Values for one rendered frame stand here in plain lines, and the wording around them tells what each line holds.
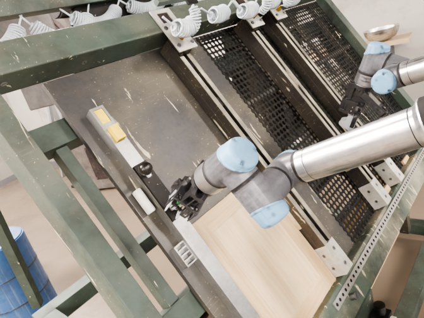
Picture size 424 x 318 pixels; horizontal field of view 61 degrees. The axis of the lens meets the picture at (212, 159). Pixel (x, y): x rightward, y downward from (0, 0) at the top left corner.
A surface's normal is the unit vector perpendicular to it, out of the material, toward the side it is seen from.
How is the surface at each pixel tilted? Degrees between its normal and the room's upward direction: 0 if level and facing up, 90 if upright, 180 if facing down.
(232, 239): 60
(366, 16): 90
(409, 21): 90
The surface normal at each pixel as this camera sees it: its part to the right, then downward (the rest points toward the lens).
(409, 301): -0.27, -0.91
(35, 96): -0.32, 0.40
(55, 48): 0.50, -0.44
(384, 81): -0.68, 0.42
